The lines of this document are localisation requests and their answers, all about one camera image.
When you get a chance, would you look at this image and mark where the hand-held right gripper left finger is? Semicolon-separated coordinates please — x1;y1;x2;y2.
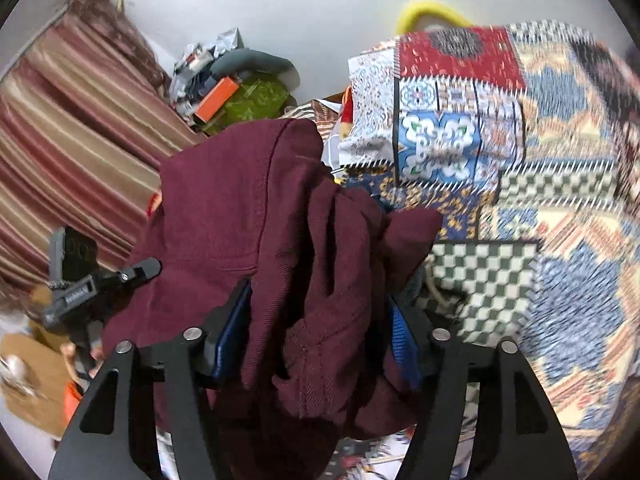
47;280;253;480

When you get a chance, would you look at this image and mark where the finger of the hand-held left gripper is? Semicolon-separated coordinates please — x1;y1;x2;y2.
97;257;162;292

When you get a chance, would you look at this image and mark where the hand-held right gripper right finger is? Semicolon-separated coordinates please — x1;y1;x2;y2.
387;295;581;480

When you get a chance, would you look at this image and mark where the maroon button-up garment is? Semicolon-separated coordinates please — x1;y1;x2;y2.
102;119;443;480

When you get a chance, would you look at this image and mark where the person's left hand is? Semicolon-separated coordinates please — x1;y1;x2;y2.
61;340;95;382

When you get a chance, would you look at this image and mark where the shiny metal object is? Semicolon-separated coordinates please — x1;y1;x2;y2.
0;354;37;397

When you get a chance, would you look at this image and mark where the small orange object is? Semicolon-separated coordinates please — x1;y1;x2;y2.
63;382;84;424

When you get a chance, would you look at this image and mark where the brown cardboard sheet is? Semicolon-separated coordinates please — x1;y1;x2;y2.
0;320;77;442

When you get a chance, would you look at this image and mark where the striped red beige curtain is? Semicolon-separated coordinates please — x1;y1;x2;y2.
0;0;202;302

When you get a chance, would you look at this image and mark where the orange box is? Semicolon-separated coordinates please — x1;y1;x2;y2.
192;76;241;123

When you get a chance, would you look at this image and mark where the green patterned cloth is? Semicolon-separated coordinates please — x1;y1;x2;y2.
205;77;297;134

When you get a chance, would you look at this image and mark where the pile of clutter with orange box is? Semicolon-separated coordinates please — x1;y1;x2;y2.
171;30;244;111

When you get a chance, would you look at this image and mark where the red yellow plush toy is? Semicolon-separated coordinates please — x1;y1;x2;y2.
336;87;357;139

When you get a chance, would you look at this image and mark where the patchwork printed blanket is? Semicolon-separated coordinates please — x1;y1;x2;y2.
320;20;640;480

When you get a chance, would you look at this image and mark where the grey neck pillow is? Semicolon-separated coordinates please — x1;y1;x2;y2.
212;47;301;87

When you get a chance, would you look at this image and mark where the yellow curved cushion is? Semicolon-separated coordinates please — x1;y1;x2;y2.
396;0;473;36

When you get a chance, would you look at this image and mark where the beige cord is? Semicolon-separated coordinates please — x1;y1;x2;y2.
424;254;467;317

